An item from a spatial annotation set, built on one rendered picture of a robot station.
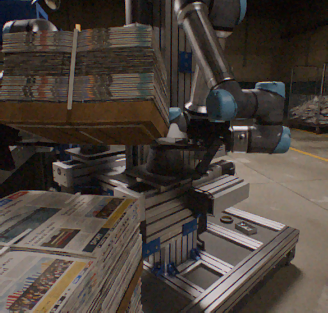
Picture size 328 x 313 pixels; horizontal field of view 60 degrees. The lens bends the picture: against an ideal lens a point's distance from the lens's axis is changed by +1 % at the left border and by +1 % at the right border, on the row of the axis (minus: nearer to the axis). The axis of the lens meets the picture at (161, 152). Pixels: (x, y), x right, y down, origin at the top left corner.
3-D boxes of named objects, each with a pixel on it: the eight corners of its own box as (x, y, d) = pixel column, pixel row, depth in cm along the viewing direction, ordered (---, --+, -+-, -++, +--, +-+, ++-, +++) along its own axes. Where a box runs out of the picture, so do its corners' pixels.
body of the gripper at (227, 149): (188, 125, 87) (229, 126, 85) (188, 152, 86) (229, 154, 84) (187, 118, 79) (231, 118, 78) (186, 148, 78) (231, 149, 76)
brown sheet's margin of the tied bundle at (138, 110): (168, 144, 89) (169, 131, 90) (152, 120, 61) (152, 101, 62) (120, 144, 91) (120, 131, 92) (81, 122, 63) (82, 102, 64)
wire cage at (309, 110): (344, 133, 714) (355, 61, 676) (315, 135, 699) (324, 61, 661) (311, 127, 830) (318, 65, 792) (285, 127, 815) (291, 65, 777)
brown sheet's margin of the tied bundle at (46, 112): (100, 144, 92) (102, 131, 93) (54, 121, 64) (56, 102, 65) (54, 143, 95) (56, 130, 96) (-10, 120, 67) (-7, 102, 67)
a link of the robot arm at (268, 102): (260, 81, 69) (257, 126, 72) (293, 81, 74) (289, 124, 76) (238, 82, 76) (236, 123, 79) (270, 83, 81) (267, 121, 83)
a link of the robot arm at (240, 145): (244, 155, 83) (248, 150, 75) (227, 154, 84) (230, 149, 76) (244, 129, 84) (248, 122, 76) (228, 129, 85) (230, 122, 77)
